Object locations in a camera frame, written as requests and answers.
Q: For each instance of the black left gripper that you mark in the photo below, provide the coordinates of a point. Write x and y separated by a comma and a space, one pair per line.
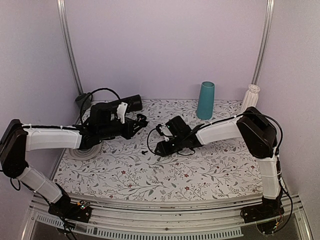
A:
129, 132

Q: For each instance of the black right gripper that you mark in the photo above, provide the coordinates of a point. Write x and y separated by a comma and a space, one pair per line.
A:
164, 150

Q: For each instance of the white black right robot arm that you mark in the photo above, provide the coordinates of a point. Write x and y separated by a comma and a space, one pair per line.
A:
261, 134

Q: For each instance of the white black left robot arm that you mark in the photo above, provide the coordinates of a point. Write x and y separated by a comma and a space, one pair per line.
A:
106, 121

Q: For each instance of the black cylinder speaker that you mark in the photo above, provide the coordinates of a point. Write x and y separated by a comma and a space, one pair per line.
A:
132, 102

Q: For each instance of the teal tall vase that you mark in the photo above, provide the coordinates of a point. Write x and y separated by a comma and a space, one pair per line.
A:
206, 99

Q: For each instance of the grey cup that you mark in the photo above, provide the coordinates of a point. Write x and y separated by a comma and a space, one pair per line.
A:
83, 101

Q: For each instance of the white spiral plate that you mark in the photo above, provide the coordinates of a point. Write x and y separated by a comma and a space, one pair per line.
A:
83, 155

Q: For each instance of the white ribbed vase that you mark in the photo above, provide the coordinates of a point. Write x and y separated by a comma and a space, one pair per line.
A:
251, 97

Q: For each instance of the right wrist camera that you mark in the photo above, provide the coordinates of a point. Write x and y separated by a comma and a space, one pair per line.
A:
174, 128

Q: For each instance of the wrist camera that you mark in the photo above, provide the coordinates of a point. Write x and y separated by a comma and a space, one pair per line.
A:
174, 128
121, 112

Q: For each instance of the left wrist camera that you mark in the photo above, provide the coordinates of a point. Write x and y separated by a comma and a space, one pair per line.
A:
121, 112

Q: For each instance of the aluminium front rail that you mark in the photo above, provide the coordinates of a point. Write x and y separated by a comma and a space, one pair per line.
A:
218, 219

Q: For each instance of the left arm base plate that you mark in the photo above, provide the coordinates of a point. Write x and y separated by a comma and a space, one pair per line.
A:
80, 211

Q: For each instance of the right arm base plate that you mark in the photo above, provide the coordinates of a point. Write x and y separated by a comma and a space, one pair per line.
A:
260, 212

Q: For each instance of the left aluminium frame post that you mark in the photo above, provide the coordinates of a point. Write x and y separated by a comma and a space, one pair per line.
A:
61, 7

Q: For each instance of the aluminium frame post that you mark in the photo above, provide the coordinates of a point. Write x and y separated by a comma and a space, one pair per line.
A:
267, 25
61, 7

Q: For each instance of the right aluminium frame post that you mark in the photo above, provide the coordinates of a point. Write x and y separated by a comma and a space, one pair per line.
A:
267, 25

